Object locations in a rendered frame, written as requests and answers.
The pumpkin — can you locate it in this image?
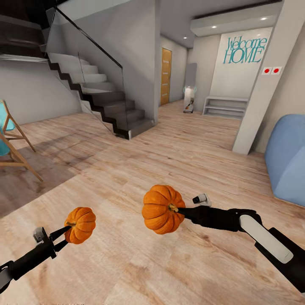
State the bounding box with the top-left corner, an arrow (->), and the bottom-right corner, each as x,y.
141,184 -> 186,235
64,207 -> 96,244

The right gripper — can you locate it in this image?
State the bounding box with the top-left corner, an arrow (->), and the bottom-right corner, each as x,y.
178,205 -> 226,230

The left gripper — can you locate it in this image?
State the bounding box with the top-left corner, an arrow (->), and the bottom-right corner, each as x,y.
24,225 -> 71,270

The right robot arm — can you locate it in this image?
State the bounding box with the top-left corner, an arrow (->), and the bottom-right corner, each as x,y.
178,193 -> 305,297

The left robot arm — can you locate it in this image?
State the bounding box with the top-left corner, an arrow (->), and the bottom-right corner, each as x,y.
0,225 -> 71,293

